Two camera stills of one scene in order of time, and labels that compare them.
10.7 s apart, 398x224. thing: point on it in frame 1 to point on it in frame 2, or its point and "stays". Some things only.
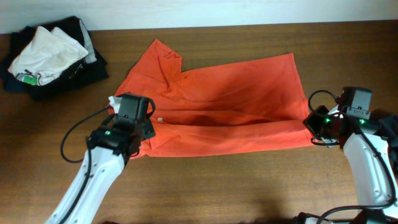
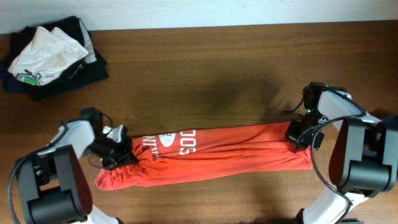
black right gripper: [313, 121] to [302, 137]
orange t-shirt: [251, 104] to [180, 155]
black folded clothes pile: [92, 70] stays
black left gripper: [147, 130] to [117, 154]
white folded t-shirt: [46, 56] stays
